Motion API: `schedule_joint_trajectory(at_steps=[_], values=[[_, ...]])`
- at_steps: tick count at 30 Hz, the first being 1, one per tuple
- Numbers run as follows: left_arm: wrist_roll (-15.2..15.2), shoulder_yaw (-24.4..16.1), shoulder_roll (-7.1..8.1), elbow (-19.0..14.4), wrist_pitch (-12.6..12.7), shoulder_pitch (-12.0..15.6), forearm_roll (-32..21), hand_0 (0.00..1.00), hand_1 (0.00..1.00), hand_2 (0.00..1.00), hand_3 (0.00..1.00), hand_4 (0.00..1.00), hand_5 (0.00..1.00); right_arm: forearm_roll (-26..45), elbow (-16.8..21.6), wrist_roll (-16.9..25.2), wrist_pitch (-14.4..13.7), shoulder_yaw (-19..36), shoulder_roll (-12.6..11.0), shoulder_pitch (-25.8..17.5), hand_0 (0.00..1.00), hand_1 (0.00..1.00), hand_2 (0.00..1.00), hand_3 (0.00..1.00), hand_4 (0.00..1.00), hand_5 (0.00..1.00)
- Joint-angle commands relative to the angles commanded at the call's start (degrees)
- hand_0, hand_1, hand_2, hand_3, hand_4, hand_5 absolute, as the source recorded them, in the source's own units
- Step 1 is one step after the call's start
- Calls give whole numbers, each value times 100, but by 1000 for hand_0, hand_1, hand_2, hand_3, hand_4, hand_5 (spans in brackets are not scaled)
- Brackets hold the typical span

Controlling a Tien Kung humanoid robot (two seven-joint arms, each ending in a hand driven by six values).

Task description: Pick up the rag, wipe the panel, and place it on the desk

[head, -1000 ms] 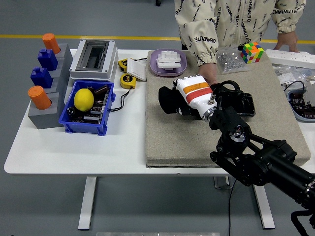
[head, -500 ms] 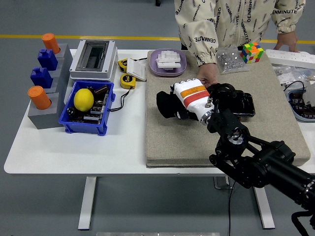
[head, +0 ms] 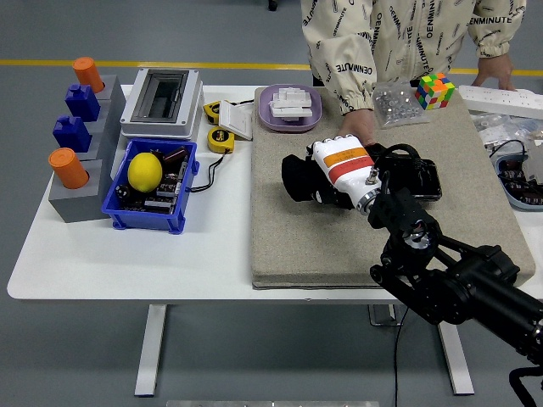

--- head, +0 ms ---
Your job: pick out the white table leg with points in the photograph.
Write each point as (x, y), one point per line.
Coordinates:
(150, 352)
(458, 364)

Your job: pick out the black chair wheel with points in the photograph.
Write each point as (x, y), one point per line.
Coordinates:
(272, 4)

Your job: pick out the pale tray of circuit boards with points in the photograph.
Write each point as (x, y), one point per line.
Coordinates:
(526, 201)

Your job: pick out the stack of white switch parts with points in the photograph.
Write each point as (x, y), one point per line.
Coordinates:
(291, 104)

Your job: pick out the beige mat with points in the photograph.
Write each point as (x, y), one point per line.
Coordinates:
(297, 246)

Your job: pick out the black rag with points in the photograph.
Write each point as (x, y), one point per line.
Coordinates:
(297, 178)

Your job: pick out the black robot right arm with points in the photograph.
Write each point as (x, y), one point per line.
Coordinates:
(466, 288)

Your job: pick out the person's right forearm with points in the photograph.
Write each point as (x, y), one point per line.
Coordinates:
(348, 72)

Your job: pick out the person's left hand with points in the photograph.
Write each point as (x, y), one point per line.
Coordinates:
(496, 68)

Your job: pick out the orange cylinder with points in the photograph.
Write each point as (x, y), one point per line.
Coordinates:
(87, 74)
(68, 169)

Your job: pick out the grey stepped block holder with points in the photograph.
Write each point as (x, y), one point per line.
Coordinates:
(77, 207)

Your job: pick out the grey control box under table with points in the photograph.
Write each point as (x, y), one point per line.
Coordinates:
(378, 317)

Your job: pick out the yellow lemon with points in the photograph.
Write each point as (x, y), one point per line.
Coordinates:
(145, 173)

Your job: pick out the clear bag of metal nuts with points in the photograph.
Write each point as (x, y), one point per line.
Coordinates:
(395, 106)

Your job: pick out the person's right hand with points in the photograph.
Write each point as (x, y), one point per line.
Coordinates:
(360, 125)

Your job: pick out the black glossy panel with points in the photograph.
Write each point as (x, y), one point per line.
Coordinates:
(428, 178)

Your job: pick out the blue plastic block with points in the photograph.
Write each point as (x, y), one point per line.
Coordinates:
(81, 104)
(71, 135)

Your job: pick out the person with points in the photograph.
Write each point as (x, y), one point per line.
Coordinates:
(415, 34)

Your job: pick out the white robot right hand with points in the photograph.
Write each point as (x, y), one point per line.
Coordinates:
(345, 169)

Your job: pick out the colourful puzzle cube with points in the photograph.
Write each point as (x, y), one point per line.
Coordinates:
(433, 91)

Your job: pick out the circuit board with capacitors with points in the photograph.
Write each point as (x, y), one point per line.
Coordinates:
(166, 191)

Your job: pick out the white power strip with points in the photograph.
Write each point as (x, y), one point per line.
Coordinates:
(488, 95)

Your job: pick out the yellow tape measure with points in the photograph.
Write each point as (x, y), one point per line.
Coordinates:
(219, 139)
(211, 111)

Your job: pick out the white wall switch plate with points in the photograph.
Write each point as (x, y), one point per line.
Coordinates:
(236, 121)

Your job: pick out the clear bags of small parts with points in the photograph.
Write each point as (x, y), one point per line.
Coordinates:
(496, 127)

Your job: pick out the purple tray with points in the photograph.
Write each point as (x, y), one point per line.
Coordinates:
(266, 114)

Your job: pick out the grey electrical enclosure box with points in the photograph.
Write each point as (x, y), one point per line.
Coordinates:
(192, 106)

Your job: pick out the blue plastic bin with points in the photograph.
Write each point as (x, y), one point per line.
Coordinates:
(145, 220)

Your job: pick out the person's left forearm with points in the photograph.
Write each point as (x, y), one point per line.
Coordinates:
(496, 31)

